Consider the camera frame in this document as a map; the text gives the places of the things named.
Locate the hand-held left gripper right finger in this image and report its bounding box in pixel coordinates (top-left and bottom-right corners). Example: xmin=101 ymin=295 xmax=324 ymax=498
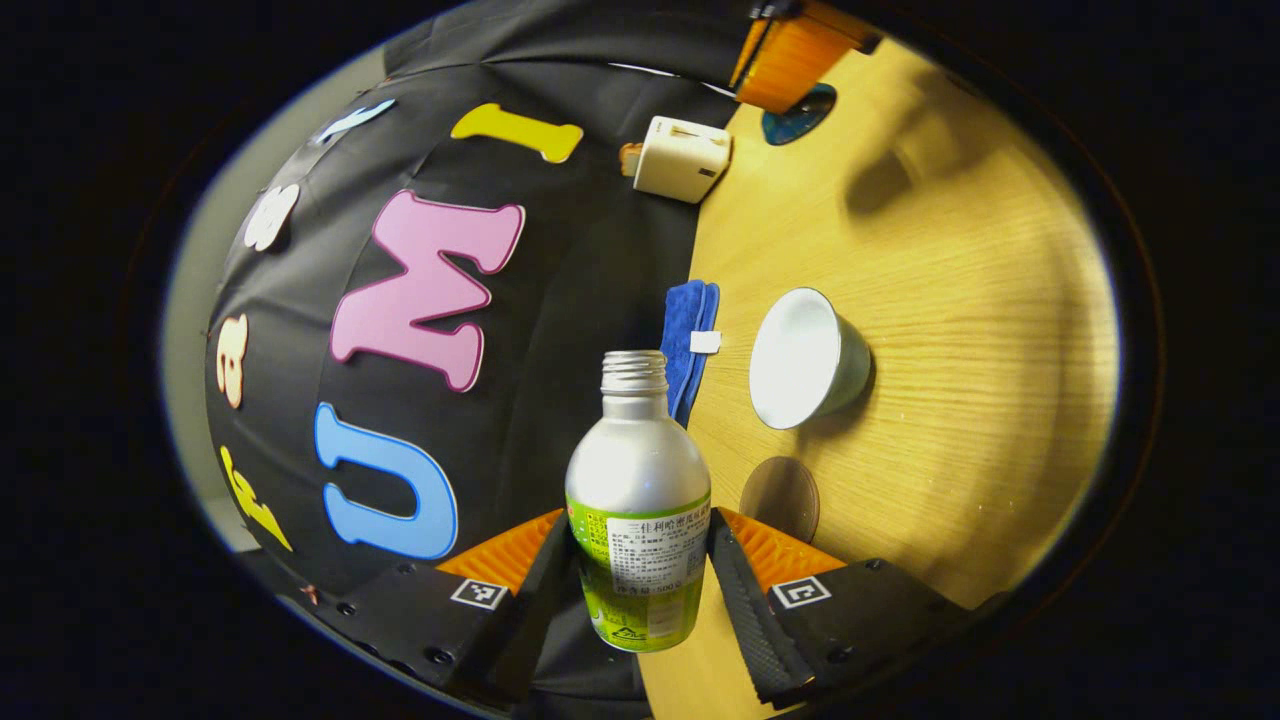
xmin=707 ymin=507 xmax=1011 ymax=709

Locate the white toaster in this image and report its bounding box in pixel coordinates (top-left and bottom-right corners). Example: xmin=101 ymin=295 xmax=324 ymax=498
xmin=632 ymin=116 xmax=733 ymax=205

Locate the silver green water bottle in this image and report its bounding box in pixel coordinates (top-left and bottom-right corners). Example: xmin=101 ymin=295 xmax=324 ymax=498
xmin=565 ymin=350 xmax=713 ymax=654

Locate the black backdrop cloth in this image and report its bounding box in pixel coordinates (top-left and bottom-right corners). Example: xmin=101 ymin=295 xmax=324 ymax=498
xmin=205 ymin=0 xmax=761 ymax=701

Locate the brown round coaster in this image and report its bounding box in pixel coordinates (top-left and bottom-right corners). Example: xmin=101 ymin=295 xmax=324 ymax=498
xmin=739 ymin=456 xmax=821 ymax=544

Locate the blue folded towel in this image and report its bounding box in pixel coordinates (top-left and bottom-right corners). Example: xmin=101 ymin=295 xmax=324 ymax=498
xmin=660 ymin=279 xmax=722 ymax=426

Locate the teal teacup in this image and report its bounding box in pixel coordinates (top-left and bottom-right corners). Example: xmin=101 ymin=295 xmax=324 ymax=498
xmin=748 ymin=287 xmax=873 ymax=431

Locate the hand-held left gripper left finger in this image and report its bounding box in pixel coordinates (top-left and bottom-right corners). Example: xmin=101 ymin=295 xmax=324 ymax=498
xmin=300 ymin=508 xmax=583 ymax=703

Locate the teal teacup lid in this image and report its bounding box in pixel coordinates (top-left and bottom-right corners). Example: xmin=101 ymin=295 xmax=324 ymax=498
xmin=762 ymin=83 xmax=839 ymax=147

